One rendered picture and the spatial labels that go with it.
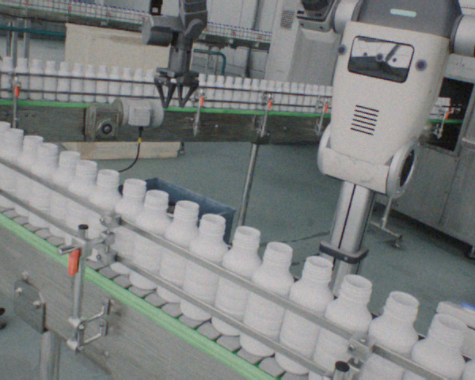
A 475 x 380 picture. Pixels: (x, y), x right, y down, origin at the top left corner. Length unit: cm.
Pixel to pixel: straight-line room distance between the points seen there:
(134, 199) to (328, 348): 40
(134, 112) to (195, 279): 160
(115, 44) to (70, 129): 257
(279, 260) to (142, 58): 441
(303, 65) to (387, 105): 570
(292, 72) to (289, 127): 371
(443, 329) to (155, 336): 44
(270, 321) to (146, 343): 24
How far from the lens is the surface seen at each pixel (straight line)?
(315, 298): 71
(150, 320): 86
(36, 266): 107
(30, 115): 234
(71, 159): 100
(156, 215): 84
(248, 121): 290
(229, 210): 144
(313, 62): 703
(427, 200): 460
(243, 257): 75
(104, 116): 233
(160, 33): 130
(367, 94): 125
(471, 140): 441
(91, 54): 483
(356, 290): 67
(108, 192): 92
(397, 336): 68
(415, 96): 122
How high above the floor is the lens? 145
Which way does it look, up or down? 18 degrees down
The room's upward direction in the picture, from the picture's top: 10 degrees clockwise
